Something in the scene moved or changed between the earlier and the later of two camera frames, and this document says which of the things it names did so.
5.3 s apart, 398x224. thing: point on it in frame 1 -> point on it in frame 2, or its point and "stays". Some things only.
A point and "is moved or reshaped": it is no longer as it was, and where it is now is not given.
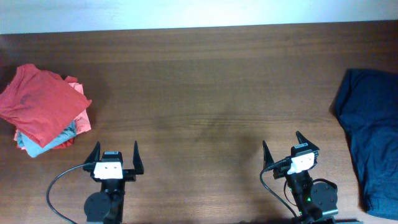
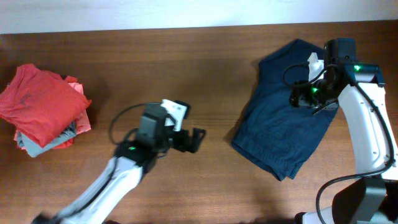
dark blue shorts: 366,106 is moved or reshaped
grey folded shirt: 33,148 stays
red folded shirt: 41,103 stays
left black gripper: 129,175 -> 185,144
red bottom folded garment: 66,144 stays
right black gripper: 301,140 -> 298,96
